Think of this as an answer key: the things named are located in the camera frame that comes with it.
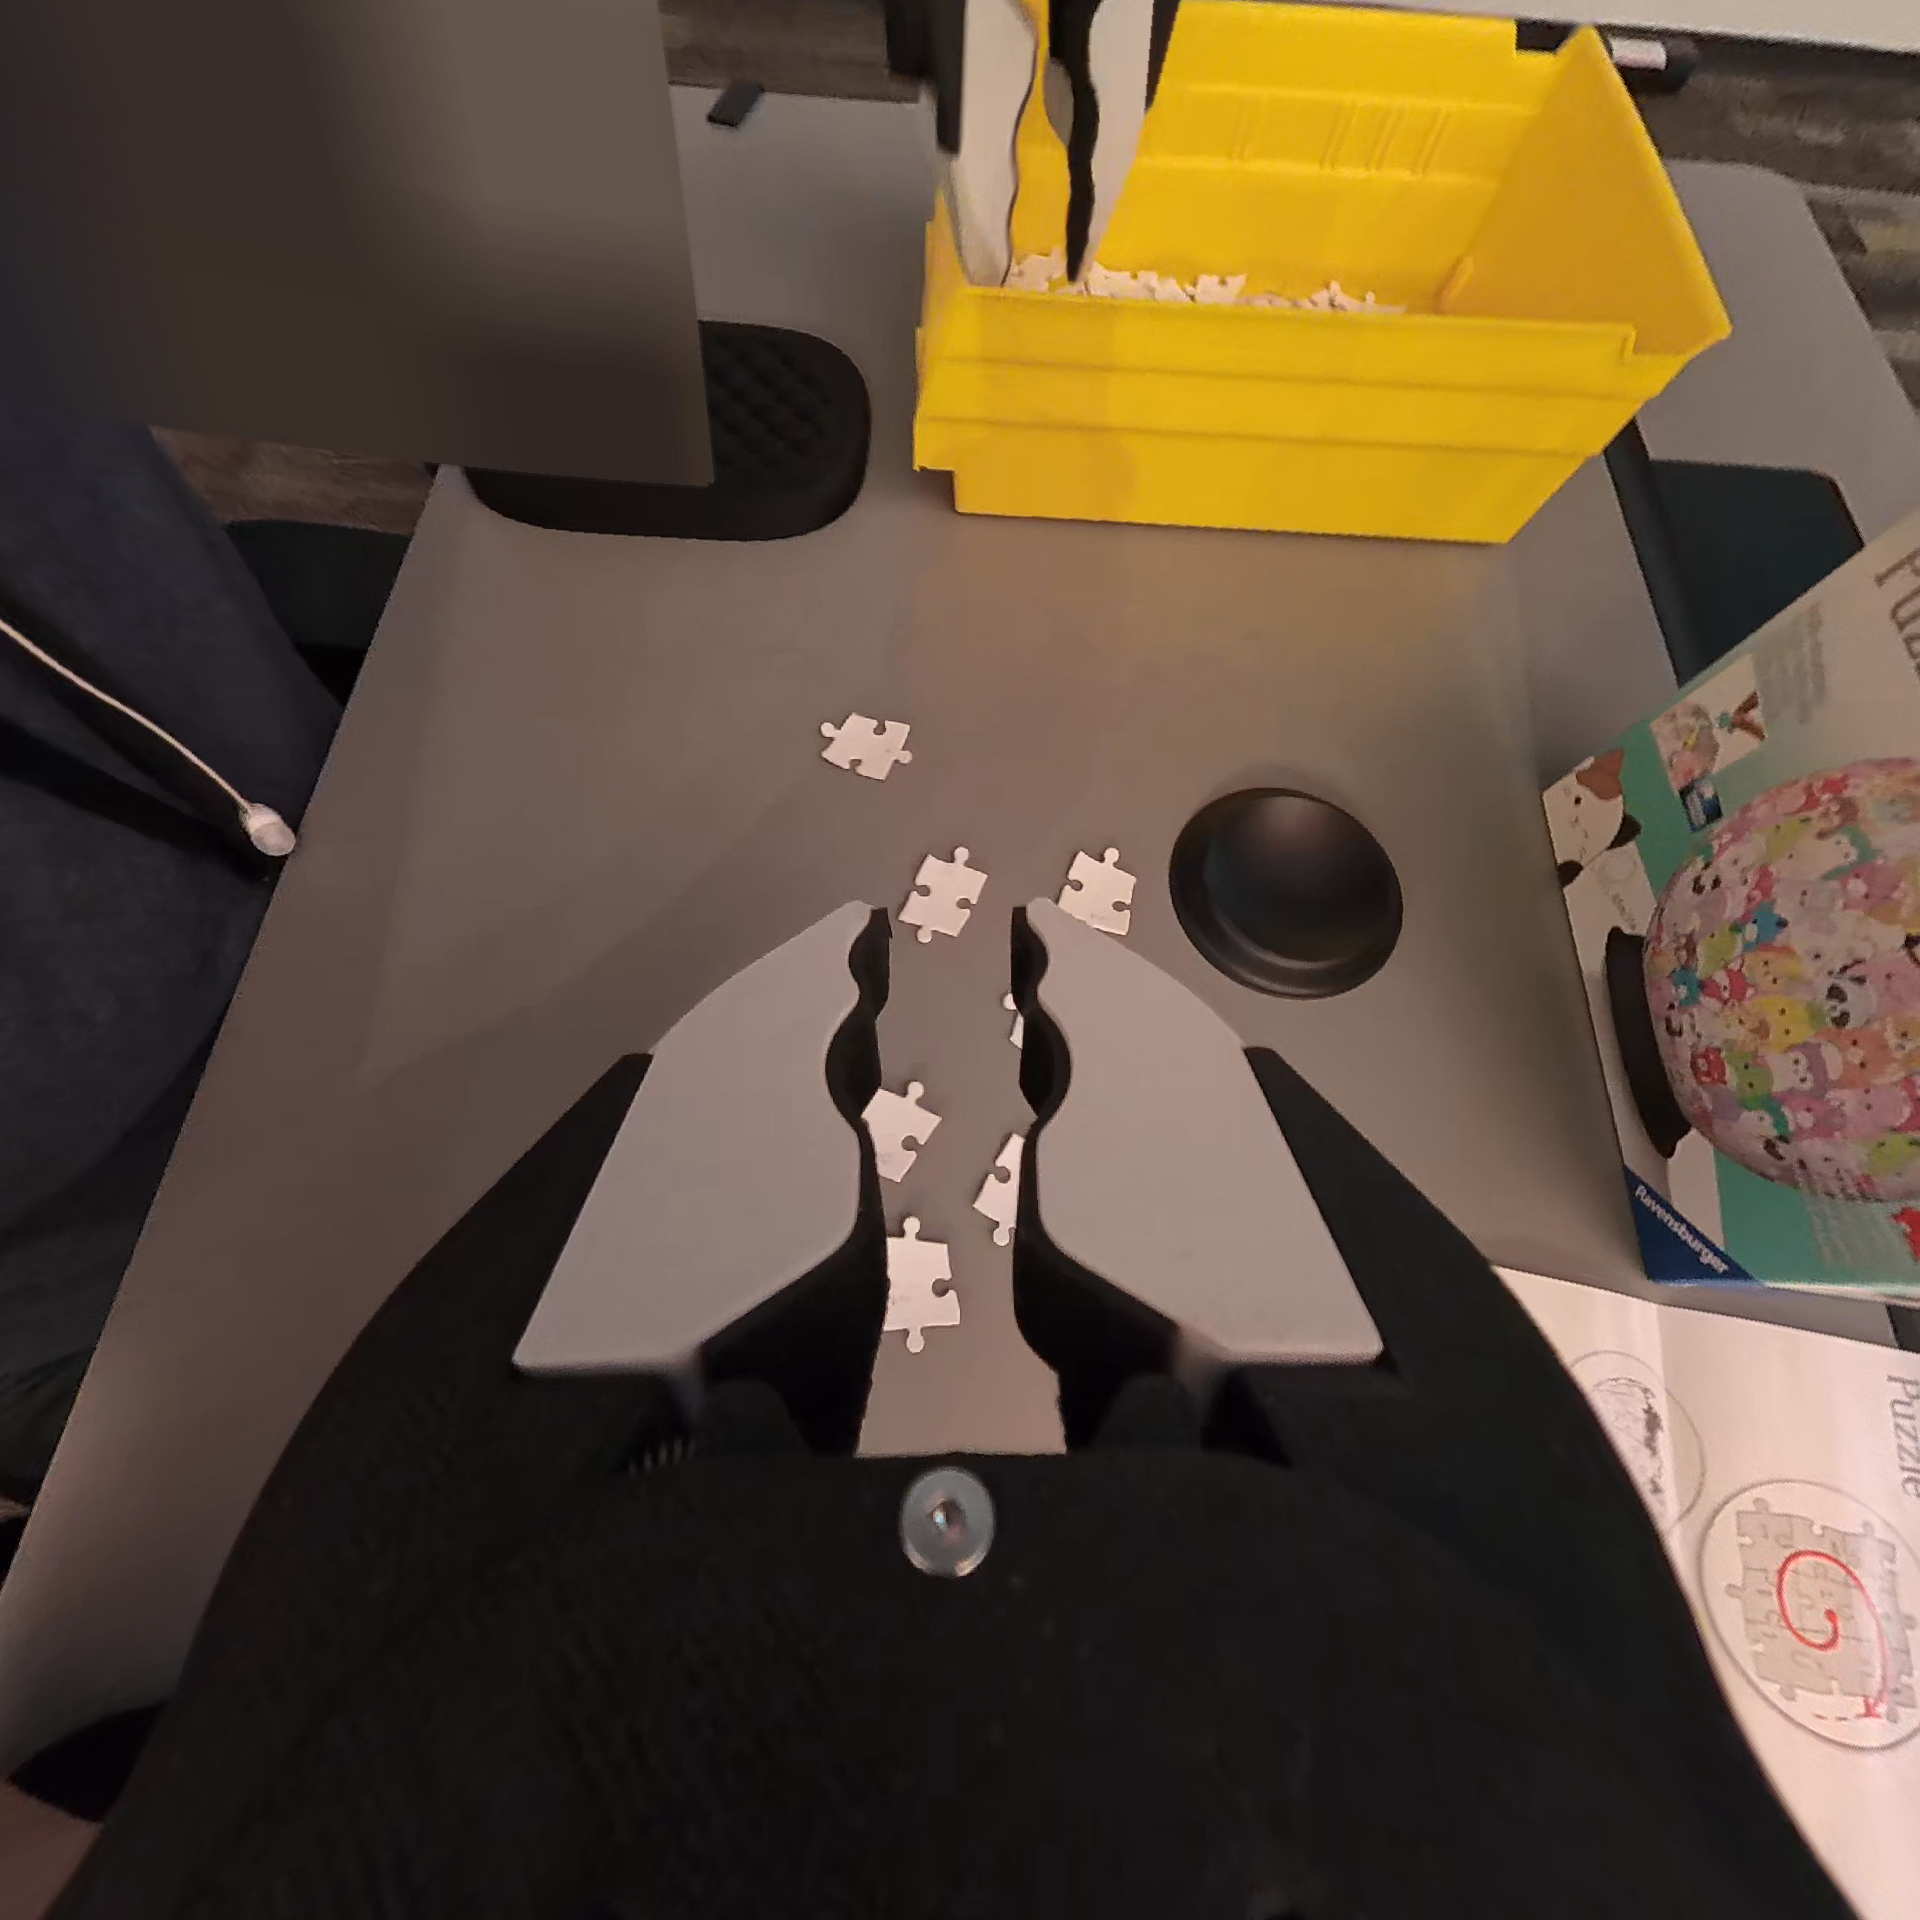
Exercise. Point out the pile of puzzle pieces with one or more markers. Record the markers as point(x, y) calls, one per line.
point(1231, 288)

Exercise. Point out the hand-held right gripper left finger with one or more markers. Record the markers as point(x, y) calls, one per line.
point(699, 1200)

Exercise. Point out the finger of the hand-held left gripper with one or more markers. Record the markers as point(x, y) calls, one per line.
point(1135, 107)
point(991, 123)

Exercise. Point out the yellow plastic bin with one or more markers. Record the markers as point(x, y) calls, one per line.
point(1292, 391)

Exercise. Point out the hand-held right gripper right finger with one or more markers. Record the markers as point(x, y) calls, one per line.
point(1199, 1200)

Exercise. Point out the white printed leaflet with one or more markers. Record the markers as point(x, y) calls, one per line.
point(1741, 1563)

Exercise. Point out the colourful puzzle box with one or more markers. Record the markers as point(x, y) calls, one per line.
point(1771, 963)

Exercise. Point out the black quilted pad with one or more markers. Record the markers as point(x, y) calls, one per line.
point(789, 438)

